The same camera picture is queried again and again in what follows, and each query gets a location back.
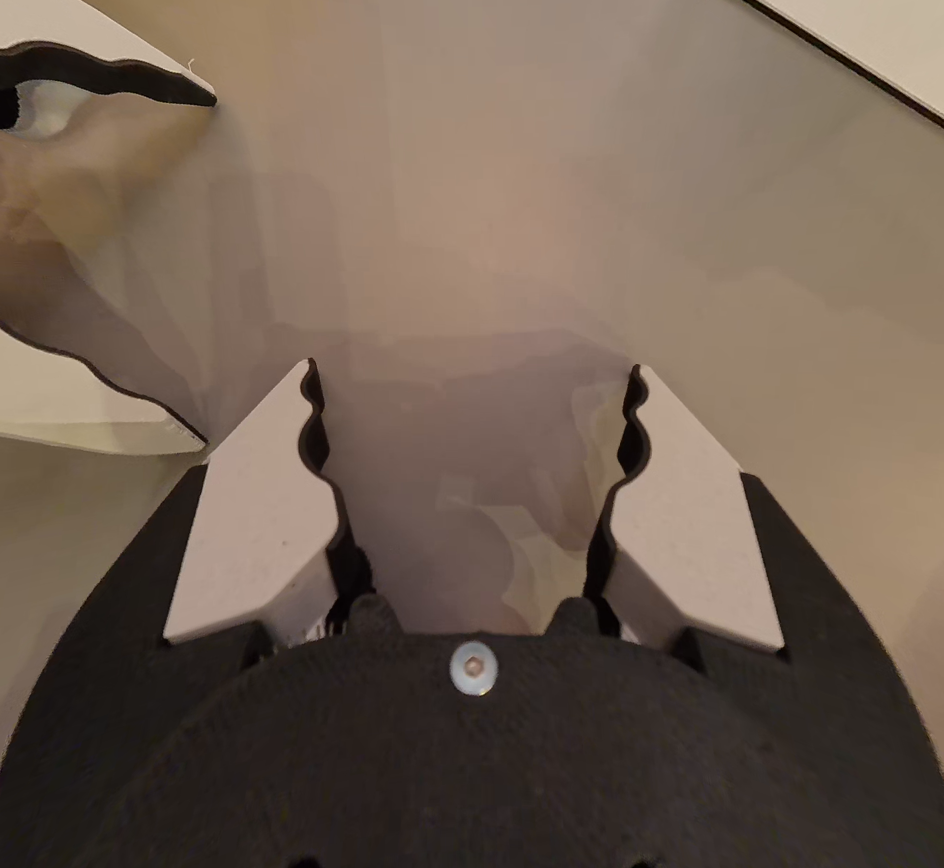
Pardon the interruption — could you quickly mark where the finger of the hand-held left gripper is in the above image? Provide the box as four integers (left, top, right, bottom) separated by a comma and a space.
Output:
0, 321, 211, 457
0, 0, 219, 141

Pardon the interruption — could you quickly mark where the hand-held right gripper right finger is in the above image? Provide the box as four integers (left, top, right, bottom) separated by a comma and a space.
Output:
581, 363, 786, 655

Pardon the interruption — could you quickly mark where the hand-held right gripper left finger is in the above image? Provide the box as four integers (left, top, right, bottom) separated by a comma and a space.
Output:
162, 358, 376, 648

